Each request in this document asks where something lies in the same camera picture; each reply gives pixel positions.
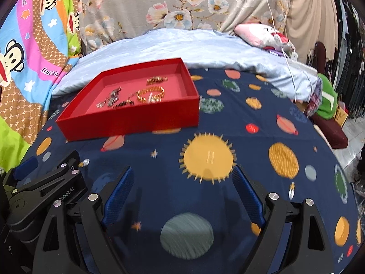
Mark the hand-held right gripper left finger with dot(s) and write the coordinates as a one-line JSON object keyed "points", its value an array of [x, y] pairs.
{"points": [[119, 197]]}

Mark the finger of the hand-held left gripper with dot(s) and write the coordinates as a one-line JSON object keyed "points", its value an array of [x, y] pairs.
{"points": [[57, 177], [25, 167]]}

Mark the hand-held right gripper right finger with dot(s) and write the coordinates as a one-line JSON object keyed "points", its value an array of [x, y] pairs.
{"points": [[248, 197]]}

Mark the red tray box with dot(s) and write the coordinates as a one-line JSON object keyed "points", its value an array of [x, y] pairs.
{"points": [[134, 114]]}

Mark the navy planet print blanket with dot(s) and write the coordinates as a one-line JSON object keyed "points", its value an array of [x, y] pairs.
{"points": [[256, 125]]}

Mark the dark red chair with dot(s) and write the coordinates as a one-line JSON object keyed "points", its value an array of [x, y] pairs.
{"points": [[330, 132]]}

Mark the cartoon monkey blanket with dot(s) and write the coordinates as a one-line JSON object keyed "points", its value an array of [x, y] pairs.
{"points": [[34, 48]]}

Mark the small brown box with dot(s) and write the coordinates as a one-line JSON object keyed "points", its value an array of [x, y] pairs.
{"points": [[341, 116]]}

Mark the green garment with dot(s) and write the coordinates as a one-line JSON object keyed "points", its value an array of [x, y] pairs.
{"points": [[326, 97]]}

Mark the light blue quilt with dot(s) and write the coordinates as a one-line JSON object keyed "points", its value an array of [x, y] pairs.
{"points": [[171, 45]]}

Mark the pink pillow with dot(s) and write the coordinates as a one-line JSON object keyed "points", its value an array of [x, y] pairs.
{"points": [[253, 35]]}

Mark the hanging dark clothes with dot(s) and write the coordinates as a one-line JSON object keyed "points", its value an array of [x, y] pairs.
{"points": [[350, 48]]}

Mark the beige curtain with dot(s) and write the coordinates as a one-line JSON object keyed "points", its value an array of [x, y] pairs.
{"points": [[310, 14]]}

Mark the floral grey sheet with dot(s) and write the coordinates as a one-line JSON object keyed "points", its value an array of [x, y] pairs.
{"points": [[171, 2]]}

